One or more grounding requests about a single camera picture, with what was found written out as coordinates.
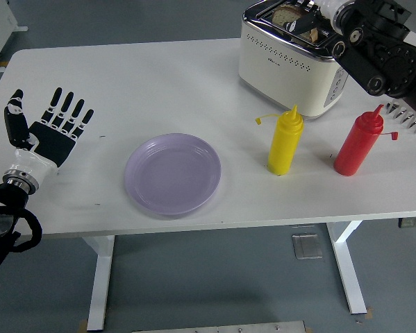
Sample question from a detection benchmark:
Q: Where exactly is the red squeeze bottle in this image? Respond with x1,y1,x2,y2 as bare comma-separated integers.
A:
333,103,399,177

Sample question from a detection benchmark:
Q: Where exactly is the grey metal base plate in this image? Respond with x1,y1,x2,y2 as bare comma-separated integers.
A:
131,321,306,333

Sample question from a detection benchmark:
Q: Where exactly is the brown bread slice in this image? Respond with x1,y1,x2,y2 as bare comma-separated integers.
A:
272,3,320,42

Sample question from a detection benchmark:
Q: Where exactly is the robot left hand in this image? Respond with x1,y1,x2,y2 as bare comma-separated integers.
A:
3,87,94,182

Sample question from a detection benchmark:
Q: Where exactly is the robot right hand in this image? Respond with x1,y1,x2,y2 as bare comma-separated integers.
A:
283,0,347,35

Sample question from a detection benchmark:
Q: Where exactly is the white table leg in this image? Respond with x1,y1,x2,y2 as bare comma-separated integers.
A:
325,221,367,316
81,235,115,331

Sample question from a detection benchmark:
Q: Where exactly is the cream and chrome toaster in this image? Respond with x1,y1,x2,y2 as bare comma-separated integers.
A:
238,0,351,121

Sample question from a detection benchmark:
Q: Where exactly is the purple round plate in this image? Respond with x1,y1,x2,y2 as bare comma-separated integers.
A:
124,133,222,216

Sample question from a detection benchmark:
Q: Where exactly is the silver metal toast rack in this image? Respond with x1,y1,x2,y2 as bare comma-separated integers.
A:
384,102,416,135

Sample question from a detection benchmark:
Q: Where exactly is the metal floor outlet cover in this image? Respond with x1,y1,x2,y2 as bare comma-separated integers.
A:
291,232,323,260

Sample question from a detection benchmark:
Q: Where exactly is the yellow squeeze bottle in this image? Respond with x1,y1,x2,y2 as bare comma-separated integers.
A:
254,105,304,176

